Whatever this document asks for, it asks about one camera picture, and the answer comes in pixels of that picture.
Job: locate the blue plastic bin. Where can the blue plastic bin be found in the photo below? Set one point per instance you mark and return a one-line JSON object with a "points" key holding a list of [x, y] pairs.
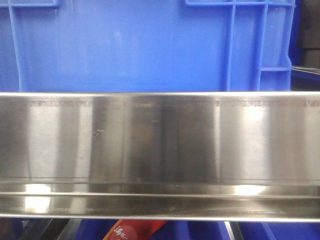
{"points": [[96, 229], [145, 45]]}

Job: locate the lower blue plastic bin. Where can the lower blue plastic bin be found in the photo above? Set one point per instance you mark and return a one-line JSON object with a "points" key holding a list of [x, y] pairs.
{"points": [[96, 229]]}

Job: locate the red printed package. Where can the red printed package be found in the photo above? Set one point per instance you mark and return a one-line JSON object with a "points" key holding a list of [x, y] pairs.
{"points": [[133, 229]]}

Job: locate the stainless steel shelf rail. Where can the stainless steel shelf rail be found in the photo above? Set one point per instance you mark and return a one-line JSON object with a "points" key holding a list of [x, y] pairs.
{"points": [[221, 156]]}

